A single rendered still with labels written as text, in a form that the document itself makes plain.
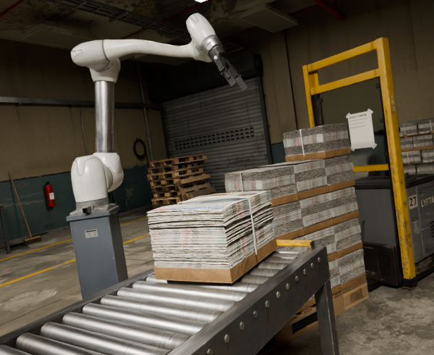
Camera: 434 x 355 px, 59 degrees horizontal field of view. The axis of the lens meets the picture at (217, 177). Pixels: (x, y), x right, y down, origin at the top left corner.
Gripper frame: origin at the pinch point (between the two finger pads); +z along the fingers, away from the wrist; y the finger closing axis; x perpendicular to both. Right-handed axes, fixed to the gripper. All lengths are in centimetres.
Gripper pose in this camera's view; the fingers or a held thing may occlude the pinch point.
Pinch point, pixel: (239, 85)
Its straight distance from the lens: 177.8
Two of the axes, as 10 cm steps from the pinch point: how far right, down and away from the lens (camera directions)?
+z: 5.3, 8.3, -2.1
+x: 7.3, -5.6, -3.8
